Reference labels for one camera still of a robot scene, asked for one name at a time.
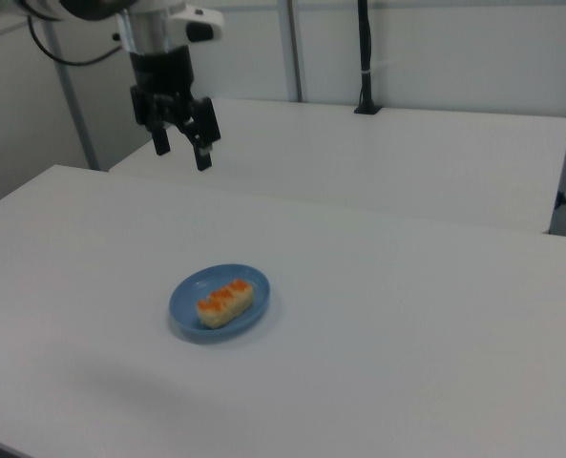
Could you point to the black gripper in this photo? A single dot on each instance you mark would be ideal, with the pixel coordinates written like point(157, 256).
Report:
point(163, 71)

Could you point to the orange glazed bread loaf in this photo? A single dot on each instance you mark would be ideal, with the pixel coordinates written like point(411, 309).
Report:
point(225, 305)

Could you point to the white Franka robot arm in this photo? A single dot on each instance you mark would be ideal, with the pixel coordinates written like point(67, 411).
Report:
point(151, 28)

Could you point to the blue round plate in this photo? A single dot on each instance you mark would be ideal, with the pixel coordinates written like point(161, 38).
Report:
point(187, 305)

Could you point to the white side table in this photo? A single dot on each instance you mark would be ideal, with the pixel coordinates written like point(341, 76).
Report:
point(383, 162)

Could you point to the black pole stand with clamp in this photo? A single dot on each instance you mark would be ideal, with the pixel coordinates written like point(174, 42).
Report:
point(366, 57)

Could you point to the grey metal partition post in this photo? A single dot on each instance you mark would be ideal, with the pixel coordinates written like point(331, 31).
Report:
point(75, 105)
point(292, 47)

